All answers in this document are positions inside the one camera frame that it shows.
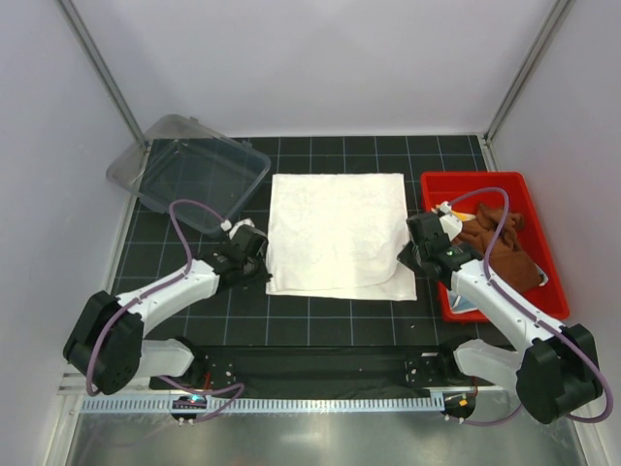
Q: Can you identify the left aluminium frame post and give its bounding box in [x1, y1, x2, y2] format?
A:
[55, 0, 148, 149]

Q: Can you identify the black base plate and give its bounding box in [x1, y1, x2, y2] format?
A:
[147, 345, 496, 392]

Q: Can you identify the aluminium rail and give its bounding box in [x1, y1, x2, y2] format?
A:
[57, 371, 150, 395]

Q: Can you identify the slotted cable duct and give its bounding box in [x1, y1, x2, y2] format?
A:
[81, 393, 444, 415]

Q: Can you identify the red plastic bin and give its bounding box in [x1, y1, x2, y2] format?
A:
[419, 170, 572, 323]

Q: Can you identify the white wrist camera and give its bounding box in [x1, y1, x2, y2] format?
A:
[229, 218, 255, 239]
[432, 202, 463, 241]

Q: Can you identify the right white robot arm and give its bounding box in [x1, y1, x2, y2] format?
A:
[398, 213, 607, 424]

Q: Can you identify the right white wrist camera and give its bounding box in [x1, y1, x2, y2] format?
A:
[432, 202, 463, 241]

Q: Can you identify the blue white cloth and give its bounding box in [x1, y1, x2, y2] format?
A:
[446, 265, 549, 315]

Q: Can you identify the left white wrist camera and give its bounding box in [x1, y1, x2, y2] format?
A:
[229, 218, 255, 239]

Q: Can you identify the right aluminium frame post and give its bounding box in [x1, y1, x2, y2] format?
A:
[483, 0, 575, 146]

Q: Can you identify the colourful patterned cloth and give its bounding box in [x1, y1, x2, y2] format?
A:
[432, 203, 476, 223]

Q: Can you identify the aluminium frame post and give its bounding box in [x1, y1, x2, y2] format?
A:
[55, 0, 148, 149]
[483, 0, 575, 146]

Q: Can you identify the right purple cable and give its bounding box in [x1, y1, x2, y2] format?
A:
[436, 186, 610, 428]

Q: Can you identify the clear plastic container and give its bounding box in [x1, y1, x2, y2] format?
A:
[106, 115, 271, 238]

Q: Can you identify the white towel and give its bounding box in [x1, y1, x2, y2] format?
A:
[266, 173, 417, 301]

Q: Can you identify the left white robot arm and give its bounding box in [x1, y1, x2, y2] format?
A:
[62, 224, 271, 395]

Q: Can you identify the brown towel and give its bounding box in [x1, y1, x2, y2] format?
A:
[453, 203, 540, 293]

